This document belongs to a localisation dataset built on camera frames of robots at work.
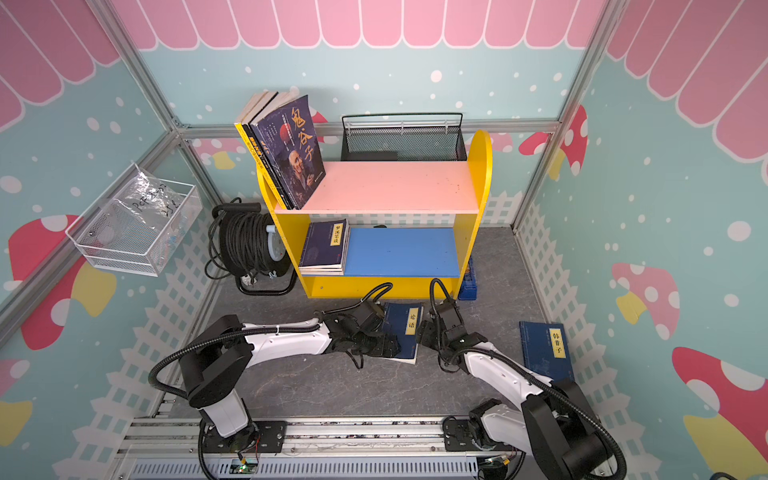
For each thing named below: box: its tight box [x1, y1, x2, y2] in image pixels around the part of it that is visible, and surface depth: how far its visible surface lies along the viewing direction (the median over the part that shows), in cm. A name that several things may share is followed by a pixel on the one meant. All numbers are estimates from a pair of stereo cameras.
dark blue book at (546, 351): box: [519, 321, 575, 383], surface depth 91 cm
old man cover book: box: [250, 91, 326, 211], surface depth 65 cm
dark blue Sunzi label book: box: [298, 265, 343, 273], surface depth 89 cm
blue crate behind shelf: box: [458, 255, 478, 301], surface depth 99 cm
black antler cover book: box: [242, 92, 295, 211], surface depth 58 cm
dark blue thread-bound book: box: [300, 270, 345, 276], surface depth 90 cm
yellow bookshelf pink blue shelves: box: [256, 130, 493, 300], surface depth 92 cm
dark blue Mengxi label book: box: [299, 219, 350, 269], surface depth 93 cm
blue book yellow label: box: [382, 302, 424, 364], surface depth 93 cm
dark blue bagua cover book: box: [300, 269, 344, 275], surface depth 90 cm
